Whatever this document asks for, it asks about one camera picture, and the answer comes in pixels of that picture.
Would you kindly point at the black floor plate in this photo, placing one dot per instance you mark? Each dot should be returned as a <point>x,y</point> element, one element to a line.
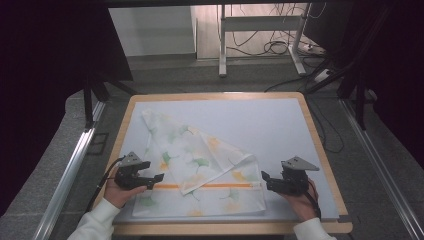
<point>98,143</point>

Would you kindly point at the white leaf-print pillowcase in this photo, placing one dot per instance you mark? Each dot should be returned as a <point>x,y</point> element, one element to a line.
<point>186,156</point>

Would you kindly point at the dark curtain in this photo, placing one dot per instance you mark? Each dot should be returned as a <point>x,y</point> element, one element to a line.
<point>40,83</point>
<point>400,66</point>

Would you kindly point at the pale grey table mat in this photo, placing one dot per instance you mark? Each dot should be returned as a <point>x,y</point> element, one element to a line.
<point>283,133</point>

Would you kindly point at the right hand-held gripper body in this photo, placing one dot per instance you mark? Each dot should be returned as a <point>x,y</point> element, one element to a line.
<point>295,181</point>

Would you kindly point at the person's left hand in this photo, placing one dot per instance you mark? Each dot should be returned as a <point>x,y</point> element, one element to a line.
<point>115,196</point>

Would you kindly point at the person's right hand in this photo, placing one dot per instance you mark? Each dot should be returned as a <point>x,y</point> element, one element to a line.
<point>301,206</point>

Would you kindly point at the white power strip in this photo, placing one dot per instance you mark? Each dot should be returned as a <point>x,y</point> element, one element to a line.
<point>322,75</point>

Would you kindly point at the white metal desk frame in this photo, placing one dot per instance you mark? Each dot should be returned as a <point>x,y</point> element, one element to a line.
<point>260,23</point>

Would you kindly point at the grey tape piece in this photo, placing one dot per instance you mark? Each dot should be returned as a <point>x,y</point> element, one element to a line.
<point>345,219</point>

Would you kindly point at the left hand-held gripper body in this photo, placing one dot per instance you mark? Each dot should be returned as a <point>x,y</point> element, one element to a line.
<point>128,176</point>

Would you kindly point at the white cabinet panel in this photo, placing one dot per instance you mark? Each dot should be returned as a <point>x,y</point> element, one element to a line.
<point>151,30</point>

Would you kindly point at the black metal stand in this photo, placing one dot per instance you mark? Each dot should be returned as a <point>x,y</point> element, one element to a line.
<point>360,100</point>
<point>88,100</point>

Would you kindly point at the aluminium floor rail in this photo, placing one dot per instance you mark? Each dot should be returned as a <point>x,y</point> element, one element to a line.
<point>66,176</point>
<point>383,173</point>

